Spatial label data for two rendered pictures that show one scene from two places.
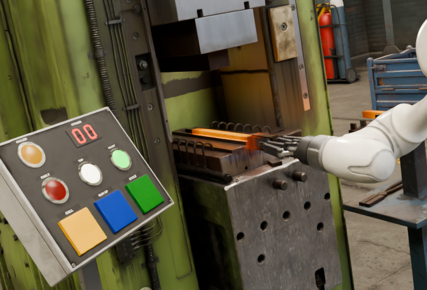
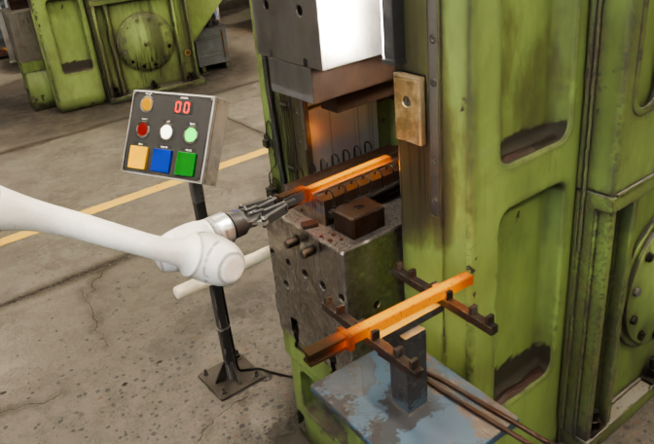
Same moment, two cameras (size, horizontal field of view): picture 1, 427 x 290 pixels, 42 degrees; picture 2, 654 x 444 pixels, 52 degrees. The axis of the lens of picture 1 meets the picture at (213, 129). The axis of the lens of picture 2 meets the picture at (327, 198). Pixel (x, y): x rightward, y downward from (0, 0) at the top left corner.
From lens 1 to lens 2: 2.42 m
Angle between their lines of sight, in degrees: 83
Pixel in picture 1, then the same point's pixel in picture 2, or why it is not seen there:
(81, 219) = (139, 151)
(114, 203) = (162, 156)
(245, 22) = (304, 79)
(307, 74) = (446, 176)
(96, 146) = (184, 119)
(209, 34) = (276, 75)
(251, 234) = (279, 258)
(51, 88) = not seen: hidden behind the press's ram
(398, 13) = not seen: outside the picture
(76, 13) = not seen: hidden behind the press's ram
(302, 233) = (317, 302)
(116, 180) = (177, 145)
